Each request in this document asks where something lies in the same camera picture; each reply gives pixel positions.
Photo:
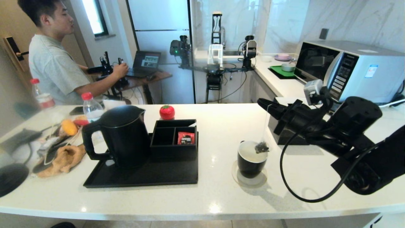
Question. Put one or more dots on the black round flat object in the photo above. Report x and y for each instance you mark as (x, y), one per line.
(12, 179)

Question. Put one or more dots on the black laptop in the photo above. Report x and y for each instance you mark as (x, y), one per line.
(145, 61)

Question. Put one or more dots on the clear water bottle red cap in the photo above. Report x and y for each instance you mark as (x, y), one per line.
(44, 99)
(91, 109)

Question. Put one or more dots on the black teleoperation controller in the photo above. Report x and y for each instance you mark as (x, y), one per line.
(109, 68)

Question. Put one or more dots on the yellow toy corn cob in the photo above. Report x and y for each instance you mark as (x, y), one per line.
(69, 127)

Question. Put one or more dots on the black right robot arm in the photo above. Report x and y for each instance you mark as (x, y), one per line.
(364, 148)

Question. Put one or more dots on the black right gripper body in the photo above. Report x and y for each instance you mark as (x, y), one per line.
(300, 118)

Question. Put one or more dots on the black white robot device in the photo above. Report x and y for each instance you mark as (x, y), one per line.
(251, 50)

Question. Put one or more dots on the green tray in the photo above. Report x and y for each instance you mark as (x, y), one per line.
(277, 71)

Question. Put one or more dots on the brown crumpled cloth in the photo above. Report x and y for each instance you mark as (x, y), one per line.
(69, 158)

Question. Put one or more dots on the grey refrigerator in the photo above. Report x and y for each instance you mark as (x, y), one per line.
(158, 19)

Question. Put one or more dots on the white kitchen cabinet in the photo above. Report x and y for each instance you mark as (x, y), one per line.
(259, 88)

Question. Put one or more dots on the black compartment organizer box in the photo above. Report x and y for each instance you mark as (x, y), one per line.
(172, 152)

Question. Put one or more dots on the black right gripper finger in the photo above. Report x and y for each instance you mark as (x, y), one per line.
(274, 113)
(270, 104)

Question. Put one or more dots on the black serving tray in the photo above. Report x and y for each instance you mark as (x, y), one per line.
(142, 177)

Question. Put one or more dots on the teal chair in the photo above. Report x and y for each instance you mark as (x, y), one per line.
(27, 110)

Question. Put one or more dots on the black phone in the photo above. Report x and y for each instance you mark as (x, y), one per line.
(77, 110)

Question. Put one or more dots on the purple plate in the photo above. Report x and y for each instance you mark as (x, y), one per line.
(282, 57)

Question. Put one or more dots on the red tomato-shaped timer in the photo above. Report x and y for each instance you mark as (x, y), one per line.
(166, 112)

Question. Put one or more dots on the black mug white inside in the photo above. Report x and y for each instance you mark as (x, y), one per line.
(250, 167)

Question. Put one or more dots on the white round coaster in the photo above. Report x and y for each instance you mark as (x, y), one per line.
(253, 183)

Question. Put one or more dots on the white plastic rack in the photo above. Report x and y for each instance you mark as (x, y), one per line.
(215, 54)

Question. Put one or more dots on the white small bowl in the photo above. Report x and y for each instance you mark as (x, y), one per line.
(266, 58)

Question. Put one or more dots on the grey small bowl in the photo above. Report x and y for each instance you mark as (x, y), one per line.
(288, 67)

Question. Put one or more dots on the red coffee sachet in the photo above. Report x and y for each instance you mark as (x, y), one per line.
(186, 138)

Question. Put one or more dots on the silver microwave oven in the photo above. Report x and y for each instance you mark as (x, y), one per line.
(379, 79)

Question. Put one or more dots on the black wall socket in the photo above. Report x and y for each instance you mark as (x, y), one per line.
(323, 34)

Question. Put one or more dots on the window with dark frame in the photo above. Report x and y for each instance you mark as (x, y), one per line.
(92, 15)

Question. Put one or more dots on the person in grey t-shirt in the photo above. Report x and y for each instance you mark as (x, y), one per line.
(57, 69)

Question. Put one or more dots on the black tissue box white lid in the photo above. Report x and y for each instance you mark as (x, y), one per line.
(284, 137)

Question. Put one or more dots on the pink red toy pepper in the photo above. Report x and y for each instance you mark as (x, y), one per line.
(80, 122)

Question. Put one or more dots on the black device with green light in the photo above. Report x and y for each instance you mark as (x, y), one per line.
(181, 50)

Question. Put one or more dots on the chrome kitchen faucet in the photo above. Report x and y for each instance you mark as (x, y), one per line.
(224, 36)

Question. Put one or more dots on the grey folded cloth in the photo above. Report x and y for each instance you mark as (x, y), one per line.
(19, 139)

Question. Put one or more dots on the black electric kettle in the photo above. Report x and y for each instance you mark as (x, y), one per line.
(123, 142)

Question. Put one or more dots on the brown wooden desk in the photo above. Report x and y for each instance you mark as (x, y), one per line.
(158, 77)

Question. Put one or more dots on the black metal stand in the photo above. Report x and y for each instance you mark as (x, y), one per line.
(214, 84)

